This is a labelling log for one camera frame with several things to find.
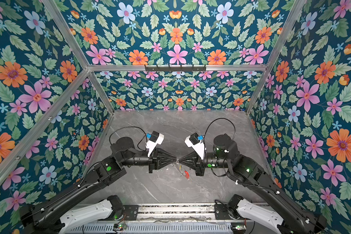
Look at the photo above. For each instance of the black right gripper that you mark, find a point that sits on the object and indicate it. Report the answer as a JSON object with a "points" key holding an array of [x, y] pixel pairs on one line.
{"points": [[198, 163]]}

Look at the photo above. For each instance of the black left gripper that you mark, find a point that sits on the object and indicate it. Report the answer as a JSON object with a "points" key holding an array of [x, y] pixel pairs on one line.
{"points": [[153, 160]]}

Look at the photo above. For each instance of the metal keyring with red handle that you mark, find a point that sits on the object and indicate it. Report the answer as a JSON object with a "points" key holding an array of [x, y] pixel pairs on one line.
{"points": [[181, 170]]}

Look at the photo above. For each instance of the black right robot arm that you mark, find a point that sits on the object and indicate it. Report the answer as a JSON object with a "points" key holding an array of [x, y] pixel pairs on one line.
{"points": [[285, 215]]}

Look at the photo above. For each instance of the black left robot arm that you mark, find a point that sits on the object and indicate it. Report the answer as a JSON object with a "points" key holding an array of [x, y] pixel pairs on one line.
{"points": [[45, 218]]}

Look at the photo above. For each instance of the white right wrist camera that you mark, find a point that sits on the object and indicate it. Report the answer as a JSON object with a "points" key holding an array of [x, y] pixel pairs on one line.
{"points": [[196, 142]]}

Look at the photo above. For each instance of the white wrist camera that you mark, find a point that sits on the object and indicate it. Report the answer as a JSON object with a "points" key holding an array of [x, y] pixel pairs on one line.
{"points": [[154, 139], [196, 142]]}

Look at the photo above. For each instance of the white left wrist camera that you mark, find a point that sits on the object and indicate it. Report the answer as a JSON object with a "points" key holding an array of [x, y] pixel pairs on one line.
{"points": [[154, 139]]}

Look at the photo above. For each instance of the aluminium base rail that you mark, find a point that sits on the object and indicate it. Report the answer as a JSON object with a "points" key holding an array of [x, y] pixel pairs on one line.
{"points": [[174, 218]]}

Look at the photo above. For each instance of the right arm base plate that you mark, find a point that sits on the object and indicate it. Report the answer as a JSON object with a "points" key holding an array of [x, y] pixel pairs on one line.
{"points": [[225, 211]]}

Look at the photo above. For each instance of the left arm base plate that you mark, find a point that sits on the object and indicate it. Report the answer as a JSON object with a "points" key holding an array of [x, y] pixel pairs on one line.
{"points": [[129, 213]]}

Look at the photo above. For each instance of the black wall hook rail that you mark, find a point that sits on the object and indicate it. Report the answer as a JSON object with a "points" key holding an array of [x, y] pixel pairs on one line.
{"points": [[175, 68]]}

